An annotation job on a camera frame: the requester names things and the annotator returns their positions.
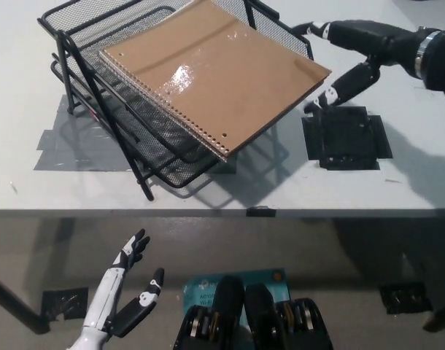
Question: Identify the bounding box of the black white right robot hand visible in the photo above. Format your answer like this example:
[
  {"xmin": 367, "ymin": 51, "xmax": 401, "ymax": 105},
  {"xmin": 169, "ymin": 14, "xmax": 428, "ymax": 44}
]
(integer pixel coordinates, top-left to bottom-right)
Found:
[{"xmin": 293, "ymin": 20, "xmax": 424, "ymax": 112}]

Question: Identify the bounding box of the brown spiral notebook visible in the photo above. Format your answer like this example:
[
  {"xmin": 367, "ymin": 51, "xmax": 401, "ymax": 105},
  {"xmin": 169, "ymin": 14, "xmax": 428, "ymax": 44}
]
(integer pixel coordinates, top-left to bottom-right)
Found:
[{"xmin": 98, "ymin": 9, "xmax": 333, "ymax": 163}]

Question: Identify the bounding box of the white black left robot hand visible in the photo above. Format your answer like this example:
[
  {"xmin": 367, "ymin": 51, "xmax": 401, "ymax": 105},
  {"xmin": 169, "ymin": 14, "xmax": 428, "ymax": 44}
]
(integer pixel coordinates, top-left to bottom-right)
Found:
[{"xmin": 82, "ymin": 228, "xmax": 166, "ymax": 338}]

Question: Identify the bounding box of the teal router box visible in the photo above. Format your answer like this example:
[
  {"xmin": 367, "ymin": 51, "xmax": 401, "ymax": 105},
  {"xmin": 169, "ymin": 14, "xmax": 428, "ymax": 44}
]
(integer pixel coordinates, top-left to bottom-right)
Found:
[{"xmin": 181, "ymin": 268, "xmax": 291, "ymax": 326}]

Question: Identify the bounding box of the black taped cable grommet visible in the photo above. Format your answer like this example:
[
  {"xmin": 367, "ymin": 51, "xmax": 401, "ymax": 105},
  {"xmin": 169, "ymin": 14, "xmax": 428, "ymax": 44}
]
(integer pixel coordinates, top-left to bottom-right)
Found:
[{"xmin": 301, "ymin": 105, "xmax": 394, "ymax": 171}]

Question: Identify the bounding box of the black slanted desk leg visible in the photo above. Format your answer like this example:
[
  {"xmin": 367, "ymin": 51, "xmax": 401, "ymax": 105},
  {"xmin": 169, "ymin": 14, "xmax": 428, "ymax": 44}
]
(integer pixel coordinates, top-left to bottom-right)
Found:
[
  {"xmin": 422, "ymin": 301, "xmax": 445, "ymax": 333},
  {"xmin": 0, "ymin": 269, "xmax": 50, "ymax": 335}
]

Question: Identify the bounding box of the black robot body left block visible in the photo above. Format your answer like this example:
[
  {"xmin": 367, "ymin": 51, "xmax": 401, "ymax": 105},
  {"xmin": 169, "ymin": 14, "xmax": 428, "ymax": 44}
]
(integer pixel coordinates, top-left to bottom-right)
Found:
[{"xmin": 174, "ymin": 275, "xmax": 245, "ymax": 350}]

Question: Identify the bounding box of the small black tape strip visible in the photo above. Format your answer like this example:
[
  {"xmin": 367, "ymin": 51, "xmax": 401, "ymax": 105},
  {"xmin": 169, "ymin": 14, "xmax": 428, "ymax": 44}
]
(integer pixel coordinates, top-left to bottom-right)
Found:
[{"xmin": 245, "ymin": 205, "xmax": 276, "ymax": 219}]

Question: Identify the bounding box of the black floor tape patch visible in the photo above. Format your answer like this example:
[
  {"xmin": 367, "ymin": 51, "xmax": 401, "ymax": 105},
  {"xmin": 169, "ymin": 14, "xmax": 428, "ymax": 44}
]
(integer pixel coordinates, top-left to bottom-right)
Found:
[
  {"xmin": 42, "ymin": 287, "xmax": 90, "ymax": 322},
  {"xmin": 378, "ymin": 281, "xmax": 435, "ymax": 315}
]

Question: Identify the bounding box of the grey duct tape patch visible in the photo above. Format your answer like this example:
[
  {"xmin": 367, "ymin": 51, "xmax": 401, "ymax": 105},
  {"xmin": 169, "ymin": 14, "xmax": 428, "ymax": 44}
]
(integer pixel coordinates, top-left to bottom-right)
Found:
[{"xmin": 32, "ymin": 95, "xmax": 238, "ymax": 174}]

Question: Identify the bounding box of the black mesh two-tier file tray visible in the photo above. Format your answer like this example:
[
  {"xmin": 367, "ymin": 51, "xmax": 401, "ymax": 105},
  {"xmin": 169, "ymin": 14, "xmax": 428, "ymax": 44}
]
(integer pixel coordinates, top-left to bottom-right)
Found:
[{"xmin": 38, "ymin": 0, "xmax": 313, "ymax": 201}]

